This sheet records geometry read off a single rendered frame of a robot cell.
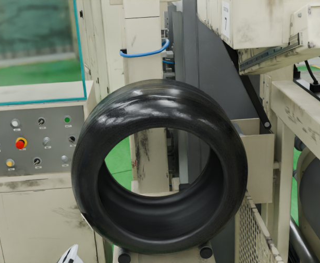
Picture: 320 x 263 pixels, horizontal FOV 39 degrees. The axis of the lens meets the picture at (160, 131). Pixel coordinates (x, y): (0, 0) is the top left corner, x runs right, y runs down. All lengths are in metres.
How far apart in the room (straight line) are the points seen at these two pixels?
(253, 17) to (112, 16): 3.98
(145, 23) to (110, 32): 3.35
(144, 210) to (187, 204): 0.17
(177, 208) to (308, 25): 0.99
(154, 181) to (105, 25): 3.32
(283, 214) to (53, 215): 1.10
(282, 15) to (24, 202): 1.61
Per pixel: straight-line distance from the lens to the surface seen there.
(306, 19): 1.01
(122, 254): 1.58
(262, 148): 1.78
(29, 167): 2.27
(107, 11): 4.98
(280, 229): 2.00
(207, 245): 1.60
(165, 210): 1.77
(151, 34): 1.67
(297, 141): 2.48
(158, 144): 1.78
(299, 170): 2.19
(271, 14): 1.08
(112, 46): 5.03
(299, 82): 2.12
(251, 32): 1.07
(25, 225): 2.37
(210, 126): 1.36
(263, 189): 1.86
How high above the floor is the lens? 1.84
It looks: 21 degrees down
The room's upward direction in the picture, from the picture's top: 3 degrees counter-clockwise
